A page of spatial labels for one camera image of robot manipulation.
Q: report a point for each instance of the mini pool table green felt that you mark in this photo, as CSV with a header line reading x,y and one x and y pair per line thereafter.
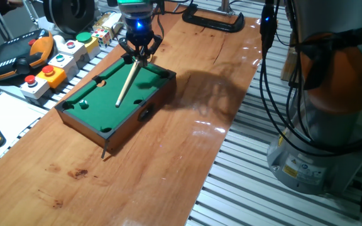
x,y
105,113

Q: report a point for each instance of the orange black teach pendant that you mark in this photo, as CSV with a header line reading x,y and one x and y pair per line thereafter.
x,y
14,53

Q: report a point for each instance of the thin metal rod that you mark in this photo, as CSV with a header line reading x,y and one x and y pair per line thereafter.
x,y
31,14

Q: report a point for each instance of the white box small red button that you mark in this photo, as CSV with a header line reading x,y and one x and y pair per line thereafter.
x,y
75,51

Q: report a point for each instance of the yellow box large green button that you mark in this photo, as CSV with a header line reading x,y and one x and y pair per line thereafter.
x,y
93,47

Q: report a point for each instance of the wooden board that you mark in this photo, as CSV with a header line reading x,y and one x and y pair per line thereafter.
x,y
156,175

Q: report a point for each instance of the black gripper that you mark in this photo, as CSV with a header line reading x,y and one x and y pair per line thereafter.
x,y
138,31

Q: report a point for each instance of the white paper sheet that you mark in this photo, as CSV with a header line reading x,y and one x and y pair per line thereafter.
x,y
11,119

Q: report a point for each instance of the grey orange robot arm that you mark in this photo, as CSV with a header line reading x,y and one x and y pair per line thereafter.
x,y
332,78

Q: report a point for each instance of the person hand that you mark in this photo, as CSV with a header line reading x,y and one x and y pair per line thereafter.
x,y
15,3

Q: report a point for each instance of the white box green button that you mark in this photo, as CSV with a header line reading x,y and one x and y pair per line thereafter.
x,y
68,64

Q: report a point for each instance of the beige cardboard box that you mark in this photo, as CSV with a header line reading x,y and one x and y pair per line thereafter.
x,y
108,20

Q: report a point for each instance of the wooden pool cue black butt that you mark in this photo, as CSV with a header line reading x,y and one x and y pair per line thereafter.
x,y
127,83

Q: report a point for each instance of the green striped pool ball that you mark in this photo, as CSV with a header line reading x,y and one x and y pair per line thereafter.
x,y
83,104

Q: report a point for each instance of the rubik's cube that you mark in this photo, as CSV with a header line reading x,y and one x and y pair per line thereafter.
x,y
102,37

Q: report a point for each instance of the black clamp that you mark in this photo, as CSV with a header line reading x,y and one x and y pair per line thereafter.
x,y
212,24

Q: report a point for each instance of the yellow box red button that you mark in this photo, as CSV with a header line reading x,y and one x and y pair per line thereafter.
x,y
53,80

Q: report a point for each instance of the white box red mushroom button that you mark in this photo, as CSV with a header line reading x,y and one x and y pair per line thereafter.
x,y
35,89

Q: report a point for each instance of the black filament spool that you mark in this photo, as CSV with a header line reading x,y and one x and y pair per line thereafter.
x,y
55,15

